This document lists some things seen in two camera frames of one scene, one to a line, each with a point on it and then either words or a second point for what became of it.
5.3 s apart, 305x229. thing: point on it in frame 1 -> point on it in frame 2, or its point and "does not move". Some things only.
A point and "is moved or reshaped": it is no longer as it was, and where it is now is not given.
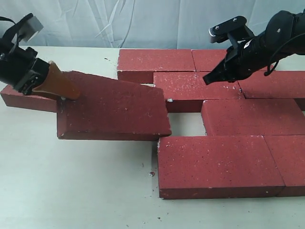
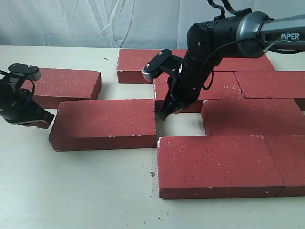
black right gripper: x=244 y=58 -> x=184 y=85
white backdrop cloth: x=140 y=24 does not move
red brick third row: x=252 y=117 does not move
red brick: x=138 y=66 does not move
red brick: x=108 y=107 is moved or reshaped
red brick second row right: x=277 y=84 does not move
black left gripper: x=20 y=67 -> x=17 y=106
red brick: x=288 y=152 does not move
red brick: x=214 y=167 does not move
